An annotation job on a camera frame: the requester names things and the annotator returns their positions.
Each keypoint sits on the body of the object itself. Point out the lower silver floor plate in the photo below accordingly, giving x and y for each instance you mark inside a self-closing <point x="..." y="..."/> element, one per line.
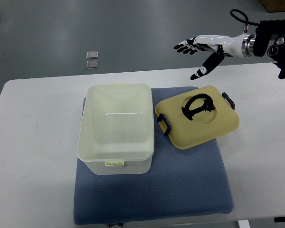
<point x="92" y="64"/>

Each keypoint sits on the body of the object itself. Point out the yellow box lid black handle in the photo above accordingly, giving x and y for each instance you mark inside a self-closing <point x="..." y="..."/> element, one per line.
<point x="196" y="116"/>

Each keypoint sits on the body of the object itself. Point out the black table control panel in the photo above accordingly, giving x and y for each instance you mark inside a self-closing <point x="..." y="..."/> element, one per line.
<point x="279" y="219"/>

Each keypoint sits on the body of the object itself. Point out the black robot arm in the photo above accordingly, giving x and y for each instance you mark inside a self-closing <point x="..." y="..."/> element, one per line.
<point x="269" y="39"/>

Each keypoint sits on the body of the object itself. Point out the white storage box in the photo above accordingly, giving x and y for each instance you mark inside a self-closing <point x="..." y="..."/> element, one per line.
<point x="117" y="129"/>

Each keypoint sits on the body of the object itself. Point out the silver floor plate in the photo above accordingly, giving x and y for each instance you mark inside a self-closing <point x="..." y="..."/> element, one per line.
<point x="92" y="64"/>
<point x="92" y="55"/>

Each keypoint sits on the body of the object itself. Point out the blue quilted mat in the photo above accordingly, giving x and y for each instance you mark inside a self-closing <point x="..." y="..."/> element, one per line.
<point x="179" y="183"/>

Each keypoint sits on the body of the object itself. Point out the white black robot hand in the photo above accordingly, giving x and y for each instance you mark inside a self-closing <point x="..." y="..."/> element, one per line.
<point x="219" y="46"/>

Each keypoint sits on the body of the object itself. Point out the brown cardboard box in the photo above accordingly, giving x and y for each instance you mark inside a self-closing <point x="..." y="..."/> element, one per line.
<point x="273" y="5"/>

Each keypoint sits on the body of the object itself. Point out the upper silver floor plate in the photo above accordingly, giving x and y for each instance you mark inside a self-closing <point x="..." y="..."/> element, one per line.
<point x="92" y="55"/>

